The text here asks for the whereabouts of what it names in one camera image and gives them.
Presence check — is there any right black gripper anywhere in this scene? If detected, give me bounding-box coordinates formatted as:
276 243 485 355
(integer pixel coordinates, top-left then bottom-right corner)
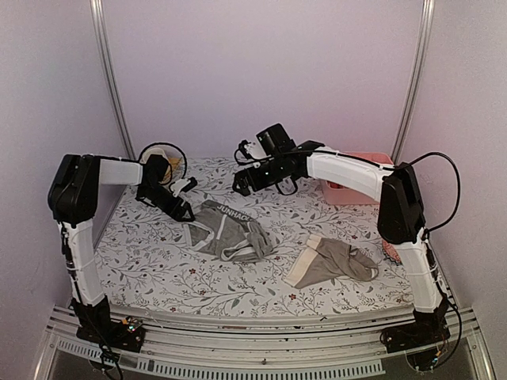
232 154 285 196

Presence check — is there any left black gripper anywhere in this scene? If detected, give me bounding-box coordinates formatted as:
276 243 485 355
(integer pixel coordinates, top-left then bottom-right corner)
139 182 196 221

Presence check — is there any grey boxer briefs white trim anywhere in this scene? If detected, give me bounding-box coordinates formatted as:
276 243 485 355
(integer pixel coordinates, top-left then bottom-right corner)
184 200 273 262

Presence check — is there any taupe underwear cream waistband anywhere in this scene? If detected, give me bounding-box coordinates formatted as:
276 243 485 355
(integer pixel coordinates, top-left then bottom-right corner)
284 234 379 289

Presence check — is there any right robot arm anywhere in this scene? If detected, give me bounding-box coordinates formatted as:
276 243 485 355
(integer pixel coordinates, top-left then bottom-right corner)
233 140 450 352

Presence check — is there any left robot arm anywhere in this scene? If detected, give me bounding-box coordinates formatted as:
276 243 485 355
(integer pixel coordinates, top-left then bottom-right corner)
48 154 197 352

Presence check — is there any woven bamboo coaster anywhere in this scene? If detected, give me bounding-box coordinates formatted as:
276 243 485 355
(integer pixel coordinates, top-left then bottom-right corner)
164 157 183 184

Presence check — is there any cream ceramic mug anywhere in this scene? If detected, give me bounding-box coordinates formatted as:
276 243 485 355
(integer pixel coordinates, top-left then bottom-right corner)
139 145 169 164

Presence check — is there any pink divided organizer tray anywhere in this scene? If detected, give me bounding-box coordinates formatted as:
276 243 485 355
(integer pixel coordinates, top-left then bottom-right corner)
307 151 394 205

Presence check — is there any red patterned bowl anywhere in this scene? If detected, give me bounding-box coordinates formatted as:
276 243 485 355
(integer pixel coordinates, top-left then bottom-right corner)
382 240 402 265

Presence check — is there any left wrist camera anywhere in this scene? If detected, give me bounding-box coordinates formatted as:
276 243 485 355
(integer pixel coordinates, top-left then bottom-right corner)
169 177 197 198

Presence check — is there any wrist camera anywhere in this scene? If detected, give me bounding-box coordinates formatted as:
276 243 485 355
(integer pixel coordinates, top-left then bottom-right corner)
238 123 296 160
169 177 197 198

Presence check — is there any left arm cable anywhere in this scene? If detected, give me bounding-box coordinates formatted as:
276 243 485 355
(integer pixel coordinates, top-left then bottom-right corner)
139 141 190 187

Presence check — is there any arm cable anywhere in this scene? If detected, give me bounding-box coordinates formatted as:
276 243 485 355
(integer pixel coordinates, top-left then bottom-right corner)
139 141 190 187
411 152 463 238

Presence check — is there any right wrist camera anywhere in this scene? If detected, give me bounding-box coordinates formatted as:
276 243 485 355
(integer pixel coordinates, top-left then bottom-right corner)
238 123 296 160

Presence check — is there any front aluminium rail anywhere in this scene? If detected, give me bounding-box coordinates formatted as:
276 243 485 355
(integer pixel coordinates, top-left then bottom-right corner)
33 304 496 380

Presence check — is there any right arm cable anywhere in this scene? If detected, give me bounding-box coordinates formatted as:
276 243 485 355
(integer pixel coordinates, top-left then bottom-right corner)
411 152 463 238

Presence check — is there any left aluminium frame post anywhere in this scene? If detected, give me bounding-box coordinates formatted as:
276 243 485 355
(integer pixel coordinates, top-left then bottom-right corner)
90 0 136 159

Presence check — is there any aluminium frame post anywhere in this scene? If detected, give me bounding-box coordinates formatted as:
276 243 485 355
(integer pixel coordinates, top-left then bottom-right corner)
391 0 435 163
90 0 136 159

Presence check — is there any right aluminium frame post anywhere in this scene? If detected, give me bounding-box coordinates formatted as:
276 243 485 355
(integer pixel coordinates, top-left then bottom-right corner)
391 0 435 163

